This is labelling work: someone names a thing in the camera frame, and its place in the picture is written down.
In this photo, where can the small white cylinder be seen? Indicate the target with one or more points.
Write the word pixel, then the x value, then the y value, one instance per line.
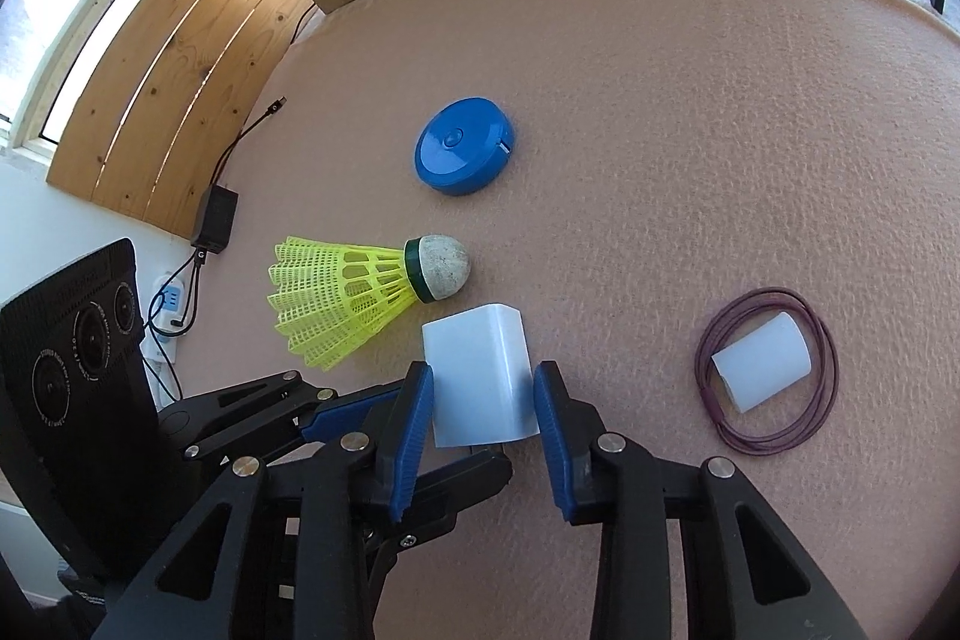
pixel 761 362

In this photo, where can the pine plank panel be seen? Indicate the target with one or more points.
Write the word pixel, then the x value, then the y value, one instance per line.
pixel 165 85

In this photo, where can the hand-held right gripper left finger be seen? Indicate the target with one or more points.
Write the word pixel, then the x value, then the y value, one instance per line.
pixel 409 437

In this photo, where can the white power strip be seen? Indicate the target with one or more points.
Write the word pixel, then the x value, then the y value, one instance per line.
pixel 169 299

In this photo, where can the white charger plug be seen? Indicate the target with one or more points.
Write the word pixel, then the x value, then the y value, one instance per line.
pixel 480 377

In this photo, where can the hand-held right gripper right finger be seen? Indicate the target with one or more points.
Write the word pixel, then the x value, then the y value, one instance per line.
pixel 551 437

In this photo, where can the yellow plastic shuttlecock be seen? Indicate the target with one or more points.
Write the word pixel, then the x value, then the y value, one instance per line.
pixel 330 302

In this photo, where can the black power adapter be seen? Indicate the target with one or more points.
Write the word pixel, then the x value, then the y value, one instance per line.
pixel 215 220

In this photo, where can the blue round tape measure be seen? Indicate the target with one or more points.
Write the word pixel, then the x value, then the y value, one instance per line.
pixel 457 149

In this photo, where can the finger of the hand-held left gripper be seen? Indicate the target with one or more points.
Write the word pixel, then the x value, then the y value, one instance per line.
pixel 345 411
pixel 465 479

